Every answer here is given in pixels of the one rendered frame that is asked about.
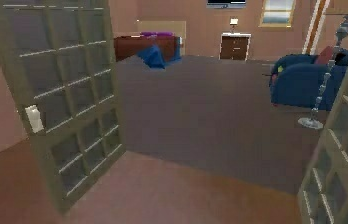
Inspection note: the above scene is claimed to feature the blue blanket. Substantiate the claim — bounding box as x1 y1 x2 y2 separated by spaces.
135 44 183 70

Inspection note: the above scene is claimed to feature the brown wooden bed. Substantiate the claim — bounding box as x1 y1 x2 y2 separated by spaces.
113 20 187 63

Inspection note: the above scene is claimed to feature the purple pillow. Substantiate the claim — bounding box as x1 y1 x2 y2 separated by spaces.
140 31 174 38

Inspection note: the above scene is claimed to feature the dark brown nightstand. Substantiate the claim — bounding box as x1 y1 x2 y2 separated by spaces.
218 32 252 62

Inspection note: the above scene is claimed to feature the small white table lamp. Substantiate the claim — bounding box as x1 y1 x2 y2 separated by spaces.
229 17 240 34

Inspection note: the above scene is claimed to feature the olive glass-paned room door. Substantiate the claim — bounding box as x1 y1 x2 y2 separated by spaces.
297 24 348 224
0 0 128 214

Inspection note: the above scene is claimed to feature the blue sofa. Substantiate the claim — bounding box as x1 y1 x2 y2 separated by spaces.
269 48 348 112

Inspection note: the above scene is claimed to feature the yellow framed window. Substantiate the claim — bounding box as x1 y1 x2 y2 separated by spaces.
258 0 297 28

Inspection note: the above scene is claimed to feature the grey floor lamp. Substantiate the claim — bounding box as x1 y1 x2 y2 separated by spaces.
297 13 348 131

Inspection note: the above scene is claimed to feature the red cushion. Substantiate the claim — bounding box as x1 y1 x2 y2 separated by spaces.
314 45 335 66

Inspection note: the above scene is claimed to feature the brown room door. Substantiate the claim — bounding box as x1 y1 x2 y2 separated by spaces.
301 0 332 55

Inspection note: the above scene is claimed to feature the black cushion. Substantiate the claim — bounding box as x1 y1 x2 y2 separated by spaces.
334 51 348 67

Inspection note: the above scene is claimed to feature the black wall television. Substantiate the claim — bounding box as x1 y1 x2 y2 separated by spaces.
206 0 247 9

